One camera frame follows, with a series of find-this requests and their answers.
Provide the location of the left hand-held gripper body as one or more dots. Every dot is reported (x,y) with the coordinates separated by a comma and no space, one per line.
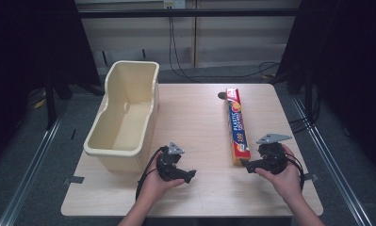
(167,164)

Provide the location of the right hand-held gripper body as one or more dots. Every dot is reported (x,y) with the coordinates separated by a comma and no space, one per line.
(272,157)

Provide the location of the red blue plastic wrap box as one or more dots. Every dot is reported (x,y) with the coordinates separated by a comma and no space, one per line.
(238,125)

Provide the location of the cream plastic bin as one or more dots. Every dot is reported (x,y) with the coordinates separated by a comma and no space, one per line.
(135,113)

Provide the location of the person's left hand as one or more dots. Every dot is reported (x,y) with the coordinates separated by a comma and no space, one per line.
(155,186)

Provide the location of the person's right hand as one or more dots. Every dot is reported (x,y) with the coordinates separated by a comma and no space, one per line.
(284,182)

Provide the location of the grey tape piece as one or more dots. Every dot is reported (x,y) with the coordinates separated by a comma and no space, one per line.
(311,177)
(73,180)

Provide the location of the dark round table grommet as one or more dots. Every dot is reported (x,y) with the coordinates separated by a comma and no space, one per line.
(222,95)

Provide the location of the black curtain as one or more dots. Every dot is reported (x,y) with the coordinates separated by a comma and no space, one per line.
(31,47)
(346,62)

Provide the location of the black stand leg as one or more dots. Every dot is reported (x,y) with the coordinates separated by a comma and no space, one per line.
(50,103)

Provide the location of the black horizontal bar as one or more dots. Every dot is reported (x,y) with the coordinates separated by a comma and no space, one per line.
(188,12)

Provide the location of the metal floor rail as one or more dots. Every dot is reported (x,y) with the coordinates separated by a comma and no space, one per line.
(330,157)
(28,169)

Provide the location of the white wall outlet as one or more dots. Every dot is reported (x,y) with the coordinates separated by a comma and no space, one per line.
(174,3)

